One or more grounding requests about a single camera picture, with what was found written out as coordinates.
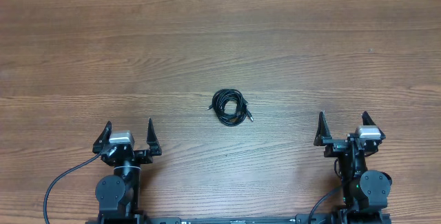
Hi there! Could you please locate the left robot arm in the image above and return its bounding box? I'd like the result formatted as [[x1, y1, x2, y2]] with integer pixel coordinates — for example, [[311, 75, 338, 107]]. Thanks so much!
[[92, 119, 162, 223]]

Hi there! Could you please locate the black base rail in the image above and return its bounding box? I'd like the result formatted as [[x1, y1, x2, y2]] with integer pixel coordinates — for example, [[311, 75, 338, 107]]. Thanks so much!
[[85, 212, 392, 224]]

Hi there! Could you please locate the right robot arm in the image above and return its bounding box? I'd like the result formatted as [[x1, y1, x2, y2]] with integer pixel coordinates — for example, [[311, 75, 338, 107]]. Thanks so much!
[[307, 111, 393, 224]]

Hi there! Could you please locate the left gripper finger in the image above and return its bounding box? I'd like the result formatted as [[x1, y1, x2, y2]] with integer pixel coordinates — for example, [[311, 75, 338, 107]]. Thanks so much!
[[146, 118, 162, 156], [92, 121, 112, 154]]

